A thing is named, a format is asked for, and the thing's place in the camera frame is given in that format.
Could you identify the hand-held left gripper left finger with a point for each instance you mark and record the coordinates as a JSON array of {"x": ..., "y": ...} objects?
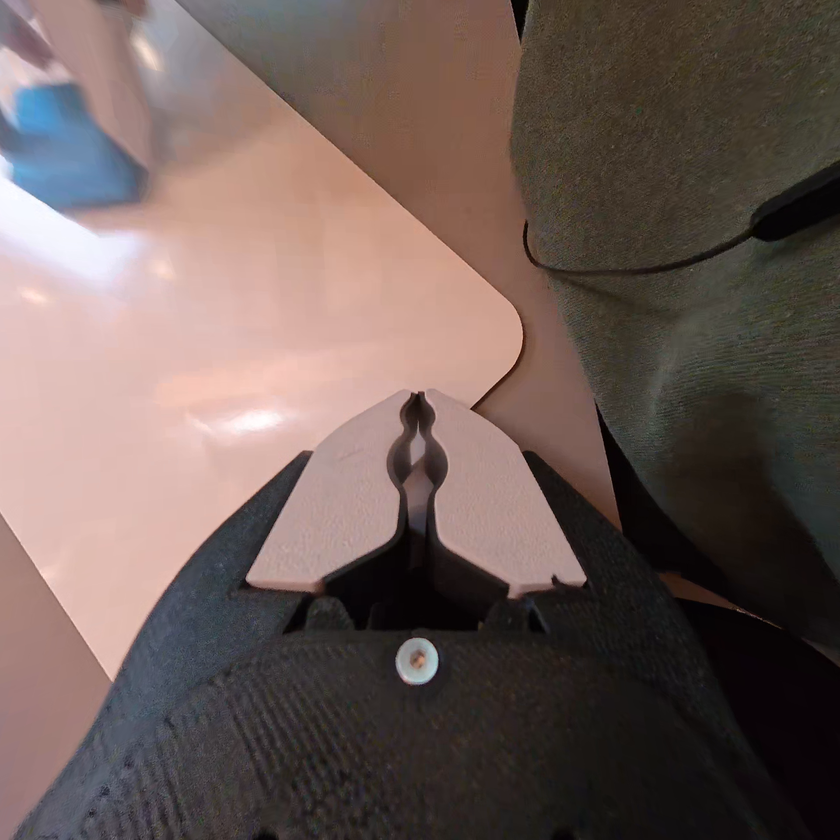
[{"x": 335, "y": 519}]

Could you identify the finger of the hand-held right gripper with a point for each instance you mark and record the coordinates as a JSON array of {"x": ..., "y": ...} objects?
[{"x": 112, "y": 72}]

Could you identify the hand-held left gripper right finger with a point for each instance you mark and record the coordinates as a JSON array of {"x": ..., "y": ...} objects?
[{"x": 505, "y": 519}]

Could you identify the blue whiteboard eraser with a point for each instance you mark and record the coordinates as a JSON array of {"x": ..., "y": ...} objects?
[{"x": 72, "y": 151}]

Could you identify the white whiteboard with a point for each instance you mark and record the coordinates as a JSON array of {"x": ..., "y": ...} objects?
[{"x": 263, "y": 328}]

